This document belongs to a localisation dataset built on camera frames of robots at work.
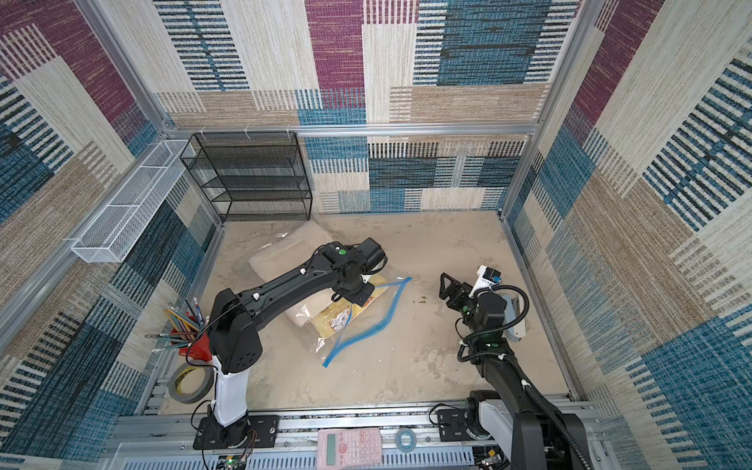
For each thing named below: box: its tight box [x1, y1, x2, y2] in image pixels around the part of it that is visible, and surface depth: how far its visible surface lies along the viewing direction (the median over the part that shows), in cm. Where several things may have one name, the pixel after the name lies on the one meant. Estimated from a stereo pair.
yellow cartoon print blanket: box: [311, 274, 389, 337], surface depth 89 cm
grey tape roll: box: [168, 362, 215, 405], surface depth 82 cm
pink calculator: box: [316, 426, 383, 470], surface depth 71 cm
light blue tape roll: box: [395, 427, 417, 454], surface depth 73 cm
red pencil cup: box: [170, 312, 213, 363], surface depth 82 cm
